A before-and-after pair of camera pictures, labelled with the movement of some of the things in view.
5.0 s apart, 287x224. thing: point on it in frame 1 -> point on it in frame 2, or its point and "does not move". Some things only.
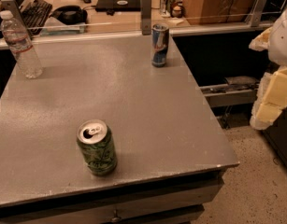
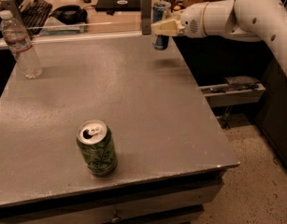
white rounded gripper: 282,40 -> 192,20
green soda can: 96,141 does not move
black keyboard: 35,16 does not move
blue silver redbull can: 160,37 -> 161,10
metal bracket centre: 146,10 does not move
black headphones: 70,15 does not move
